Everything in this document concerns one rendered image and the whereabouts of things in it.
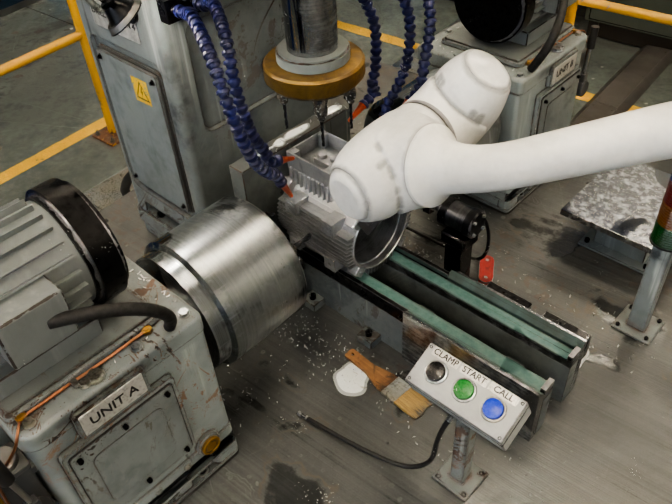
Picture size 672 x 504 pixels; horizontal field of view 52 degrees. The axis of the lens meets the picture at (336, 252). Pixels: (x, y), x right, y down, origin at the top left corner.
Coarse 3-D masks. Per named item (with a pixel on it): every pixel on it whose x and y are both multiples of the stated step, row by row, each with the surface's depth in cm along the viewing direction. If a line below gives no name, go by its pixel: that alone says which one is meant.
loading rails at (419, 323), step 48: (336, 288) 143; (384, 288) 137; (432, 288) 138; (480, 288) 134; (384, 336) 140; (432, 336) 127; (480, 336) 135; (528, 336) 126; (576, 336) 123; (528, 384) 118; (528, 432) 122
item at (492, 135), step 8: (432, 72) 151; (408, 88) 146; (400, 96) 143; (376, 104) 148; (400, 104) 143; (368, 112) 151; (376, 112) 148; (368, 120) 152; (496, 120) 151; (496, 128) 149; (488, 136) 148; (496, 136) 150; (480, 144) 147
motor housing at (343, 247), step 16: (304, 192) 136; (304, 208) 133; (320, 208) 133; (336, 208) 131; (288, 224) 139; (304, 224) 135; (320, 224) 131; (384, 224) 143; (400, 224) 140; (320, 240) 133; (336, 240) 130; (352, 240) 129; (368, 240) 143; (384, 240) 142; (336, 256) 132; (352, 256) 131; (368, 256) 140; (384, 256) 140; (368, 272) 138
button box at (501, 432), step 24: (432, 360) 104; (456, 360) 102; (432, 384) 102; (480, 384) 99; (456, 408) 99; (480, 408) 98; (504, 408) 97; (528, 408) 98; (480, 432) 98; (504, 432) 95
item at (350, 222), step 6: (288, 180) 136; (294, 180) 136; (288, 186) 136; (294, 186) 137; (348, 222) 127; (354, 222) 126; (354, 228) 127; (288, 234) 145; (402, 234) 142; (402, 240) 142; (348, 270) 135; (354, 270) 135; (360, 270) 135; (360, 276) 136
